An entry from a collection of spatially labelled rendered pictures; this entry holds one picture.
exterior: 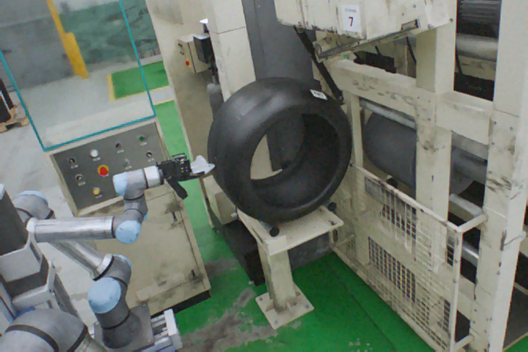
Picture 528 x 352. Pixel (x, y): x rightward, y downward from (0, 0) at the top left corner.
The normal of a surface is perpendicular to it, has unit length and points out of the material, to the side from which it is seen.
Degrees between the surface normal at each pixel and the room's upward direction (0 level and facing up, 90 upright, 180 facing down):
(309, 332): 0
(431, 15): 72
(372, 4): 90
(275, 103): 43
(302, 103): 80
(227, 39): 90
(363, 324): 0
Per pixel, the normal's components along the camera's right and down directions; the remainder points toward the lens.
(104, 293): -0.15, -0.81
